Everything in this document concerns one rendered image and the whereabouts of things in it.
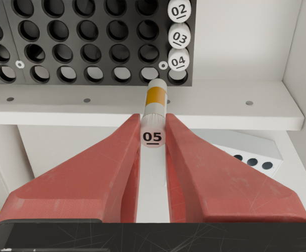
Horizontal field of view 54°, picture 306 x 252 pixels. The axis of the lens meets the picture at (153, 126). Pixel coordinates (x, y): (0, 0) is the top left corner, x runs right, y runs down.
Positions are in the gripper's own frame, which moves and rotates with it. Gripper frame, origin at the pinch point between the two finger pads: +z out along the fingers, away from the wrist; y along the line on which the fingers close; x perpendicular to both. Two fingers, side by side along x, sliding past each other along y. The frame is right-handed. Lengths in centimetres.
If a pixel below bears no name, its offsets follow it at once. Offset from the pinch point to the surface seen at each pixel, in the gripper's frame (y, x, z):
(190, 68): -2.3, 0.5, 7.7
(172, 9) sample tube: -1.0, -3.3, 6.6
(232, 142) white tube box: -9.4, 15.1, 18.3
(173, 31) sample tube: -1.1, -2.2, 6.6
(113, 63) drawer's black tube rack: 2.5, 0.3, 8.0
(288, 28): -10.4, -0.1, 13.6
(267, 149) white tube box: -13.9, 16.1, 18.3
